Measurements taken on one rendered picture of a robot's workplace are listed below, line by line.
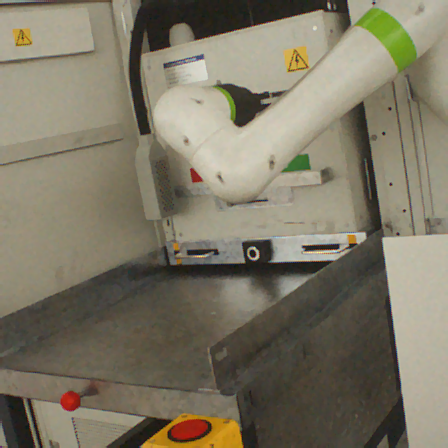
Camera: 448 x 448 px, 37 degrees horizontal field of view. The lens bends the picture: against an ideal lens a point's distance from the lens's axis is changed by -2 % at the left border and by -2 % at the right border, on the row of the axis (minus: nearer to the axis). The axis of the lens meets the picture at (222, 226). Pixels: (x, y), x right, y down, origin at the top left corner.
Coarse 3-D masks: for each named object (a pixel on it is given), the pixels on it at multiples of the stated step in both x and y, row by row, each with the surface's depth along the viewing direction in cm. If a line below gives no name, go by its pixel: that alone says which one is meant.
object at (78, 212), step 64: (0, 0) 152; (64, 0) 166; (0, 64) 156; (64, 64) 166; (128, 64) 175; (0, 128) 156; (64, 128) 167; (128, 128) 179; (0, 192) 156; (64, 192) 167; (128, 192) 179; (0, 256) 157; (64, 256) 167; (128, 256) 180
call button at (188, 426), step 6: (186, 420) 75; (192, 420) 75; (198, 420) 75; (174, 426) 74; (180, 426) 74; (186, 426) 74; (192, 426) 74; (198, 426) 73; (204, 426) 74; (174, 432) 73; (180, 432) 73; (186, 432) 72; (192, 432) 72; (198, 432) 73
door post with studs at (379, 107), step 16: (352, 0) 141; (368, 0) 139; (352, 16) 142; (368, 96) 144; (384, 96) 142; (368, 112) 145; (384, 112) 143; (368, 128) 146; (384, 128) 144; (384, 144) 144; (384, 160) 145; (400, 160) 143; (384, 176) 146; (400, 176) 144; (384, 192) 148; (400, 192) 145; (384, 208) 148; (400, 208) 146; (384, 224) 148; (400, 224) 147
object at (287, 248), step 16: (192, 240) 170; (208, 240) 167; (224, 240) 164; (240, 240) 161; (272, 240) 157; (288, 240) 154; (304, 240) 152; (320, 240) 150; (336, 240) 148; (224, 256) 165; (240, 256) 163; (272, 256) 158; (288, 256) 155; (304, 256) 153; (320, 256) 151; (336, 256) 149
